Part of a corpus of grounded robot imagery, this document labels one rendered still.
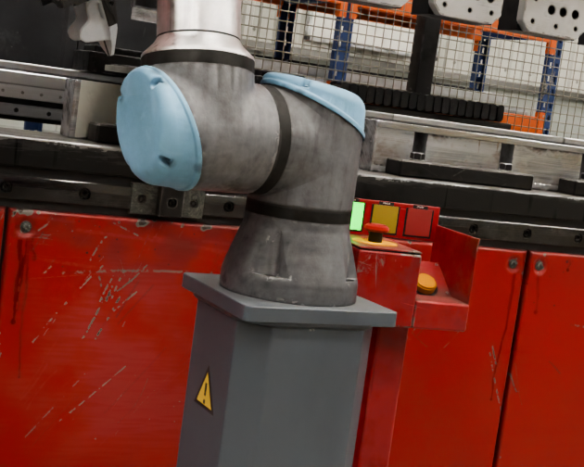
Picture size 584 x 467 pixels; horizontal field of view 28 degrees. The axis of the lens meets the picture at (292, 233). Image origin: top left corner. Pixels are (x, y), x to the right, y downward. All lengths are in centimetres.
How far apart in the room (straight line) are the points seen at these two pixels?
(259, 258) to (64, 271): 67
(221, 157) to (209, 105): 5
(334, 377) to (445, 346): 93
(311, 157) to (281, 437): 29
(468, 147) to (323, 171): 107
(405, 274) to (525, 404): 58
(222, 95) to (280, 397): 31
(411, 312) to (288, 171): 66
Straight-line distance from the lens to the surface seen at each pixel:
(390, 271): 178
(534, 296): 224
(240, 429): 122
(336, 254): 122
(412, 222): 195
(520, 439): 231
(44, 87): 218
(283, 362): 120
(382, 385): 188
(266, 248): 121
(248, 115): 116
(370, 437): 190
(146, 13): 199
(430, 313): 182
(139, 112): 116
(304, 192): 121
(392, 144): 216
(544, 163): 236
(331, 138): 121
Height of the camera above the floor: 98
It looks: 6 degrees down
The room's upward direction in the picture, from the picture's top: 8 degrees clockwise
